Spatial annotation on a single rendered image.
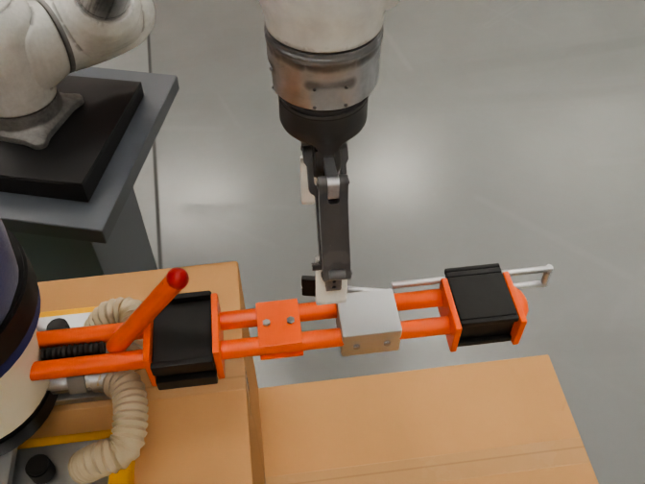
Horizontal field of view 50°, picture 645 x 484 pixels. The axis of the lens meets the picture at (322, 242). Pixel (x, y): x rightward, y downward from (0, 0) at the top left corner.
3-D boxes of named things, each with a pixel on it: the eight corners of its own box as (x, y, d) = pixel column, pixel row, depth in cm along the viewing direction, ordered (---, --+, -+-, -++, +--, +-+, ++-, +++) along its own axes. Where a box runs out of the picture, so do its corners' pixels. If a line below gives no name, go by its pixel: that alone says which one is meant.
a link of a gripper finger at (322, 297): (347, 252, 64) (348, 258, 64) (345, 297, 69) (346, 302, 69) (315, 255, 64) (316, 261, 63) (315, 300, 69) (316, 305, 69)
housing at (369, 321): (342, 359, 82) (343, 339, 79) (334, 312, 87) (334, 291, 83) (400, 352, 83) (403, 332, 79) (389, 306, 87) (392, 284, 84)
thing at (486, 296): (449, 352, 82) (456, 329, 79) (435, 302, 87) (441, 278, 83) (518, 345, 83) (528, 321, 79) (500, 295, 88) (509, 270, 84)
